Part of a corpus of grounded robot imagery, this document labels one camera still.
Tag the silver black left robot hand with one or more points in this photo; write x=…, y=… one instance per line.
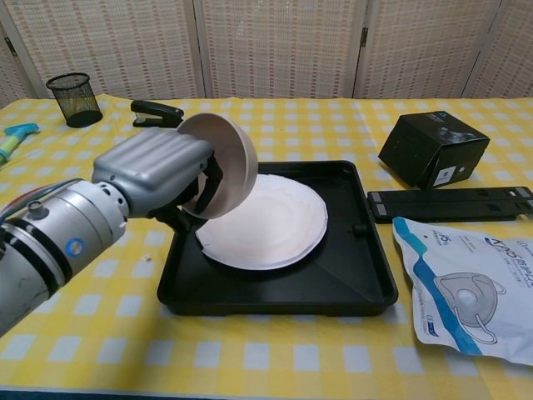
x=154, y=171

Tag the beige bowl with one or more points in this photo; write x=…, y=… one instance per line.
x=239, y=158

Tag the white paper plate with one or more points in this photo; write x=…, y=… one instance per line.
x=270, y=229

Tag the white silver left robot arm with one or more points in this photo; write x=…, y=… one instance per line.
x=50, y=241

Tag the black plastic tray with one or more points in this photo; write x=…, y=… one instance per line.
x=341, y=275

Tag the black stapler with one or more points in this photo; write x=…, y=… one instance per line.
x=158, y=109

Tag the black mesh pen holder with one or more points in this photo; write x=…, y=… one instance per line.
x=77, y=104

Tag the woven folding screen panel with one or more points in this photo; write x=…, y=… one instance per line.
x=10, y=79
x=279, y=46
x=112, y=46
x=512, y=62
x=424, y=46

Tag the blue green toy syringe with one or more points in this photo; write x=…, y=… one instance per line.
x=12, y=141

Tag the yellow white checkered tablecloth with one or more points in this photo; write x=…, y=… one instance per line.
x=266, y=366

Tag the black cardboard box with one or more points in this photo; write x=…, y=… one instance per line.
x=412, y=146

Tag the white blue mask package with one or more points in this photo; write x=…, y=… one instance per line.
x=458, y=300

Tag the black flat bracket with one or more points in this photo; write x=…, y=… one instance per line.
x=441, y=204

